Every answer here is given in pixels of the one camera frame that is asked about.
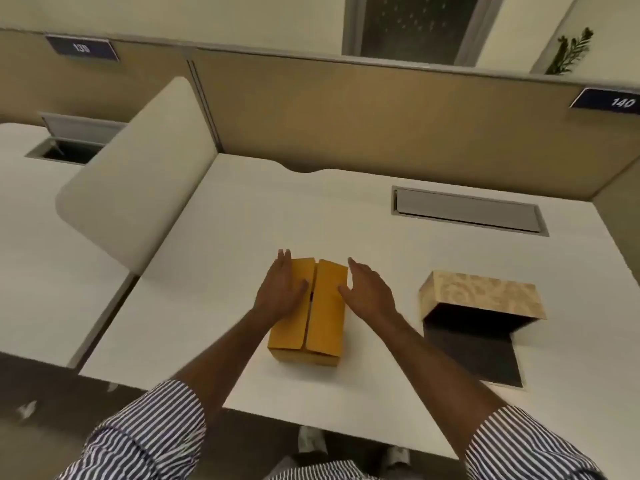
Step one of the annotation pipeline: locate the grey open cable hatch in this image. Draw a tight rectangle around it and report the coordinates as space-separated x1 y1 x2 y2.
26 113 129 166

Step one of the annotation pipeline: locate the person's left forearm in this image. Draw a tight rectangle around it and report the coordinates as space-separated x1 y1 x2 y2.
172 306 282 411

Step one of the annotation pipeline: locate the patterned beige open box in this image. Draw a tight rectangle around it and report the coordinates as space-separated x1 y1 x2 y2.
418 270 547 390

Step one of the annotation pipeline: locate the striped shirt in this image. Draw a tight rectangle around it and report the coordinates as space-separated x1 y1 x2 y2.
55 380 608 480

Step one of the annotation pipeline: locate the tan desk partition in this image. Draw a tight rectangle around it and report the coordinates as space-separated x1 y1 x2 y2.
0 29 640 201

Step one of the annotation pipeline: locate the white shoe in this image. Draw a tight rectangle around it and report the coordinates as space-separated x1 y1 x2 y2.
382 445 411 468
298 426 328 466

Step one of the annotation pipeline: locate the person's left hand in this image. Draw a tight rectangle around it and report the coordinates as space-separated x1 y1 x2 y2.
253 249 309 324

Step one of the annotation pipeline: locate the green plant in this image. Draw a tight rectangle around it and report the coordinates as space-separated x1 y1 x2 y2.
545 27 595 76

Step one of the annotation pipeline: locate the grey framed window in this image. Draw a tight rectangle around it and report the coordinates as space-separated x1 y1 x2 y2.
342 0 506 67

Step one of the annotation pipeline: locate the dark blue number sign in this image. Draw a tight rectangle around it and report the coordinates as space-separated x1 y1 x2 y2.
570 88 640 115
46 36 120 62

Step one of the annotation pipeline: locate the white rounded desk divider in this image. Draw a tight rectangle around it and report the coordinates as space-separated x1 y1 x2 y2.
55 76 219 275

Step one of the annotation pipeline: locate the grey closed cable hatch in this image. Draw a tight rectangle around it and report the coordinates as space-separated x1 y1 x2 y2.
391 186 549 238

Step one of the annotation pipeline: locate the tan side partition panel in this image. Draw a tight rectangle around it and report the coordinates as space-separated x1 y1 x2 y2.
592 159 640 286

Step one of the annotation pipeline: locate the yellow cardboard box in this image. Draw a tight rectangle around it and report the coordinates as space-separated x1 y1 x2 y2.
268 258 349 368

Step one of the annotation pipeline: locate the person's right forearm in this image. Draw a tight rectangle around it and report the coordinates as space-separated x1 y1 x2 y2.
369 314 508 448

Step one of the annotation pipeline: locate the person's right hand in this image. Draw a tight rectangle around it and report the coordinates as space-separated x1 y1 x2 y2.
338 257 402 326

